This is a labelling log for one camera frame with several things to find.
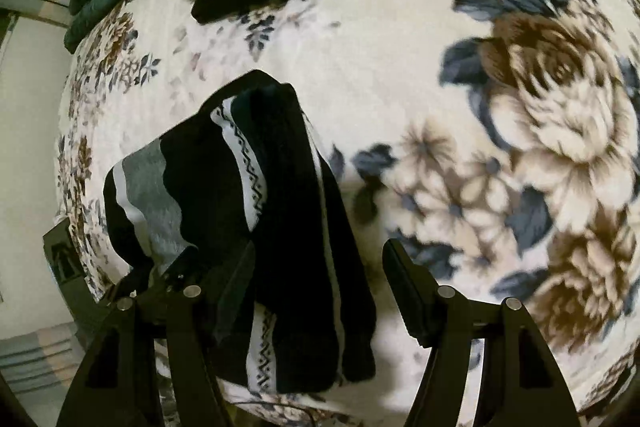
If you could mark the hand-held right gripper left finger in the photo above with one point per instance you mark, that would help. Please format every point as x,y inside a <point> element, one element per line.
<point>227,279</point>

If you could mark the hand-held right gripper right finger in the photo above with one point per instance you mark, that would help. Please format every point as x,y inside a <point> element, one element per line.
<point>405,292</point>

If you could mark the black striped sweater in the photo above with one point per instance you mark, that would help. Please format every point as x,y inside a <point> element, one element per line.
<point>290,232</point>

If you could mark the dark box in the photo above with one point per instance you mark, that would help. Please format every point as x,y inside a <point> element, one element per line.
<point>62,252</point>

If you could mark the floral blanket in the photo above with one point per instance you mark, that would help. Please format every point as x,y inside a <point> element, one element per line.
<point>375,82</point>

